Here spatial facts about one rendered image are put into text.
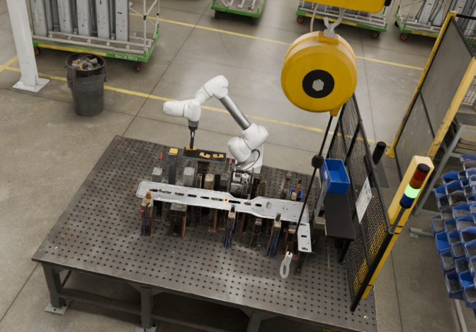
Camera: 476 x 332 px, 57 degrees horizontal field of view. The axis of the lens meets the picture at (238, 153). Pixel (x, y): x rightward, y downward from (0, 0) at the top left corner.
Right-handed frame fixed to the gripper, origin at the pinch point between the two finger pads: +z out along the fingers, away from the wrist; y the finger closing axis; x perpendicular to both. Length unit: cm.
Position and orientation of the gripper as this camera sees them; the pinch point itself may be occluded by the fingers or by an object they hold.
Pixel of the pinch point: (191, 144)
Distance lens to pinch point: 364.6
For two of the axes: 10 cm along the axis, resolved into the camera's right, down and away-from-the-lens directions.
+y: 1.0, 6.2, -7.7
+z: -1.3, 7.8, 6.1
